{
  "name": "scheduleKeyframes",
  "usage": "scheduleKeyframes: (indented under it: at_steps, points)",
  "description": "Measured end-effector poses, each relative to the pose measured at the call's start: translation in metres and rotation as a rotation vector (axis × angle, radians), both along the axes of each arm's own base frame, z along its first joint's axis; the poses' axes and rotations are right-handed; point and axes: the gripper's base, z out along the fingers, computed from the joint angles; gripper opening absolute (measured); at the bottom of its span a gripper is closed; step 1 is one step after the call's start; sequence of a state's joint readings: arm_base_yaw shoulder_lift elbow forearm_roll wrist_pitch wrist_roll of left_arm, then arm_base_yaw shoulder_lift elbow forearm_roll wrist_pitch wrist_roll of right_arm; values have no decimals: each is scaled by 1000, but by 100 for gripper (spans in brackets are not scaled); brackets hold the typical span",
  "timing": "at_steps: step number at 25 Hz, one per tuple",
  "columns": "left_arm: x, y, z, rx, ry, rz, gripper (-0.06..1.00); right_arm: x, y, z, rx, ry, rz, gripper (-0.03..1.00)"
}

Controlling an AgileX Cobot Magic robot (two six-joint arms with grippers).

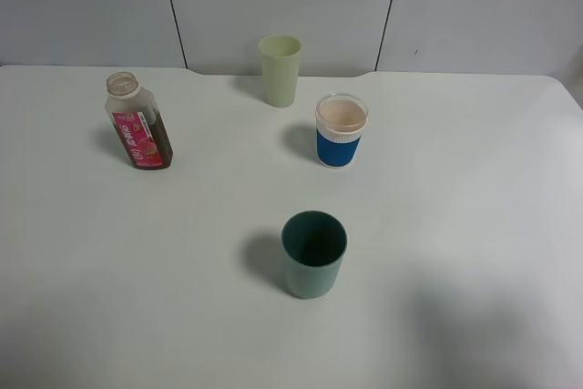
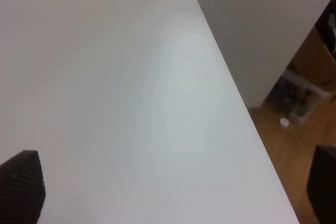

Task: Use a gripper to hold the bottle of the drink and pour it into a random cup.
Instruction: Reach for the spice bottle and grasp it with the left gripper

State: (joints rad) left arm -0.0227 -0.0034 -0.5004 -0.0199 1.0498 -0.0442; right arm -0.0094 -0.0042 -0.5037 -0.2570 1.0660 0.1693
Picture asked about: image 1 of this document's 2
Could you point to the glass cup with blue sleeve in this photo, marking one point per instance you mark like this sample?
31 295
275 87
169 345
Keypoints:
340 121

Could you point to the dark green cup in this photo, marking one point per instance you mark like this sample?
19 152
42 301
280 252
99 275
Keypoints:
314 243

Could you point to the light green tall cup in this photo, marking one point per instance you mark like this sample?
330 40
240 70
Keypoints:
280 59

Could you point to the tea bottle with pink label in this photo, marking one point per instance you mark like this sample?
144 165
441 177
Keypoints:
134 114

